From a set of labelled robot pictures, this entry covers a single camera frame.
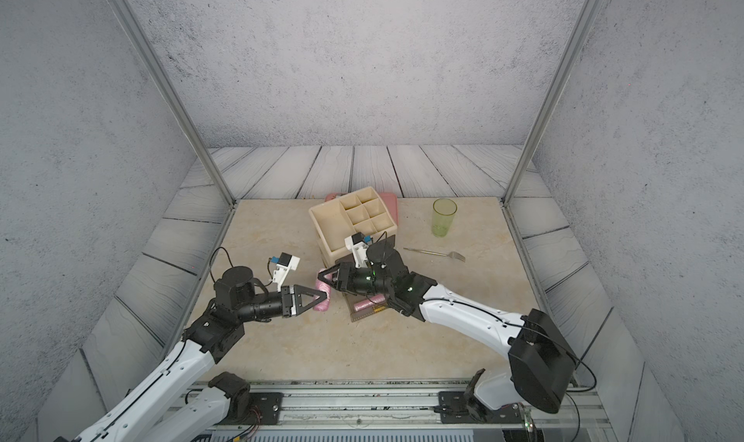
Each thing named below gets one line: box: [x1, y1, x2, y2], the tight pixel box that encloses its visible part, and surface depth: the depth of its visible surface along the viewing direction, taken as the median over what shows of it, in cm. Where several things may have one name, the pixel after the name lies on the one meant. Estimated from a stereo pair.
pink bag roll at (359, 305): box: [353, 293, 387, 313], surface depth 90 cm
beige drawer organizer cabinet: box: [308, 186, 399, 269], surface depth 84 cm
